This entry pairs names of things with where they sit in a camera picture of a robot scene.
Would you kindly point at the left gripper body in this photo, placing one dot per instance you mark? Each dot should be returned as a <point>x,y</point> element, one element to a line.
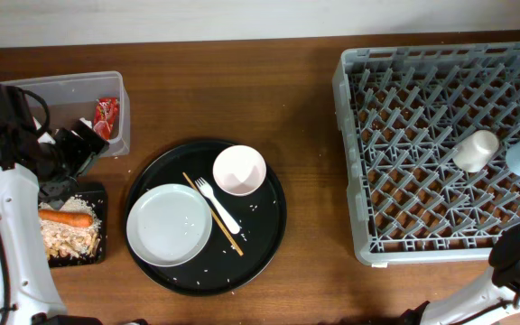
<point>68,159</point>

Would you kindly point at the orange carrot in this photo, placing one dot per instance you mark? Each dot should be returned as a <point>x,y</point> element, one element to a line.
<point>73,219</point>

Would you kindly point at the red snack wrapper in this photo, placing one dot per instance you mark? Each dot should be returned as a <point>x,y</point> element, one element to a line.
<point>106,112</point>

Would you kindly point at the white cup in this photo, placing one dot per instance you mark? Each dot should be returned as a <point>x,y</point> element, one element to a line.
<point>475,151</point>

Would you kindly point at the rice and food scraps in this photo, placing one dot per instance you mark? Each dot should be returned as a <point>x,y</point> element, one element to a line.
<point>61,240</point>

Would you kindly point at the white plate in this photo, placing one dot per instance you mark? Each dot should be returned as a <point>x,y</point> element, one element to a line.
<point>169,225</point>

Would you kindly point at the white tissue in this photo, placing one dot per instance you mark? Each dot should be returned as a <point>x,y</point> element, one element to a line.
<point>46,138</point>

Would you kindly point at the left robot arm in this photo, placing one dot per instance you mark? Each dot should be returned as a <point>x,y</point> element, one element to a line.
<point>30,172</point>

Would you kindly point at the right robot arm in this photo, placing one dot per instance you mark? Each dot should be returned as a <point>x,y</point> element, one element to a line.
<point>494,295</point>

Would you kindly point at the grey dishwasher rack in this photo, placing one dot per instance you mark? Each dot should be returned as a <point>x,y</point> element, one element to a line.
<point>401,112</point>

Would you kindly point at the black rectangular tray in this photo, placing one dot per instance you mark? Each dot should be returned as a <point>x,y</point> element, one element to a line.
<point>93,193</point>

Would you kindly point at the clear plastic bin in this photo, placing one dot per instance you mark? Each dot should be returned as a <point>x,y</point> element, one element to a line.
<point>75,96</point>

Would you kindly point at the wooden chopstick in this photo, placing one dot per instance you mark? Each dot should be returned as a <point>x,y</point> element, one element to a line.
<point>219,220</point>

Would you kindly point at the white plastic fork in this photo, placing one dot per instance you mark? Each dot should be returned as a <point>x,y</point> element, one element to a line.
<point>206,189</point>

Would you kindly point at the white bowl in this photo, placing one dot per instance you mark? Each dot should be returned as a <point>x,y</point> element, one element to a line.
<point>239,170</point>

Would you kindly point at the round black serving tray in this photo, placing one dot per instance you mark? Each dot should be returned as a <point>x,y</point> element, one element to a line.
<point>218,268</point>

